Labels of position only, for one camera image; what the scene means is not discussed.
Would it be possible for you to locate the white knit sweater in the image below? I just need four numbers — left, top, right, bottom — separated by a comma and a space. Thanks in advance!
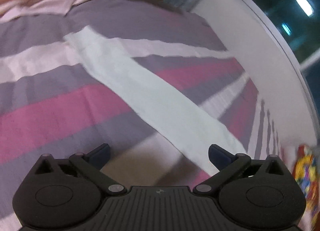
64, 26, 245, 175

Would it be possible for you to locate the striped pink purple bedspread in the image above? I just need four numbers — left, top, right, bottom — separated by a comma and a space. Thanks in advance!
1, 0, 281, 230

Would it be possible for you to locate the colourful red yellow bag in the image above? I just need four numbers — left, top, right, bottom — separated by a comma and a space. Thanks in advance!
292, 144, 319, 230

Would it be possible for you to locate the window with aluminium frame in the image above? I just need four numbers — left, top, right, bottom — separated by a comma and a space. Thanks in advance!
231, 0, 319, 146

